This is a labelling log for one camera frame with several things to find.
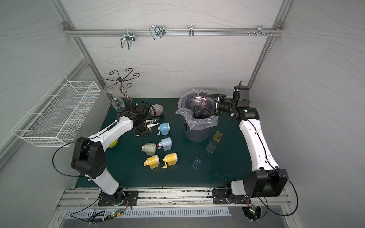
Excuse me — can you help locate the small yellow pencil sharpener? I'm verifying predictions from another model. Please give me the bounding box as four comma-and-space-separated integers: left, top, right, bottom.
144, 155, 160, 169

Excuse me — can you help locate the yellow transparent shavings tray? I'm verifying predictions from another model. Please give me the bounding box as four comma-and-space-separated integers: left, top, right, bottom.
213, 131, 223, 143

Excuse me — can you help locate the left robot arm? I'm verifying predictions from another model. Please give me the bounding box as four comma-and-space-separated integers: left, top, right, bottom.
52, 101, 160, 206

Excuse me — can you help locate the aluminium rail with hooks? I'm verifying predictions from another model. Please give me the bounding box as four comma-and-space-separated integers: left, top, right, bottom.
62, 21, 284, 48

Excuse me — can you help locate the clear plastic bin liner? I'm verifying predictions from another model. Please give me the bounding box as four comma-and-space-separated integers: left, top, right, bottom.
175, 89, 219, 131

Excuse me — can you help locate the dark oval glass rack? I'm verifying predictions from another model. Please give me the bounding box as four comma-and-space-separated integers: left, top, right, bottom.
98, 68, 140, 110

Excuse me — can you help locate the light blue pencil sharpener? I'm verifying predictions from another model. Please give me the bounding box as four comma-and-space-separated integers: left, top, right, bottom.
157, 123, 170, 136

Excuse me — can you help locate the striped ceramic bowl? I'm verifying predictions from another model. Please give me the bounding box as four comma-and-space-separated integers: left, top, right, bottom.
150, 104, 163, 117

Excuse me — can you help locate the red transparent shavings tray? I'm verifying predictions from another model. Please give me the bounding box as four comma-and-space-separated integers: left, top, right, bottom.
194, 96, 208, 107

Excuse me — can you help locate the grey trash bin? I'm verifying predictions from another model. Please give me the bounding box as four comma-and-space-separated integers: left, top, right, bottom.
182, 92, 216, 143

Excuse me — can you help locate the hanging wine glass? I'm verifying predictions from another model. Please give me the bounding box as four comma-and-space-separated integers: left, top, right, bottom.
104, 85, 125, 113

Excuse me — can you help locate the grey green pencil sharpener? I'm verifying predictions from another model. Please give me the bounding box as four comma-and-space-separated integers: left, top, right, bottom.
141, 143, 157, 156

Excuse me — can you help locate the yellow white pencil sharpener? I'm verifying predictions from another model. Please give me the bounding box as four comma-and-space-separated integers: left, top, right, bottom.
163, 153, 178, 169

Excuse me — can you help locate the white wire basket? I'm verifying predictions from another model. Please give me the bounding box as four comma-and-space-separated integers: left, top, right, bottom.
11, 76, 101, 147

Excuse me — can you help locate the bright blue shavings tray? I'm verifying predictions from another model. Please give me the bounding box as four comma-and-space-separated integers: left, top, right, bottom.
192, 157, 202, 169

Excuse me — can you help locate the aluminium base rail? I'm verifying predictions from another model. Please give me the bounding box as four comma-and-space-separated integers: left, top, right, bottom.
56, 187, 294, 209

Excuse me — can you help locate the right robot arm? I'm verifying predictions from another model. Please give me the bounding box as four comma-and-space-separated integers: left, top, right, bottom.
203, 84, 291, 199

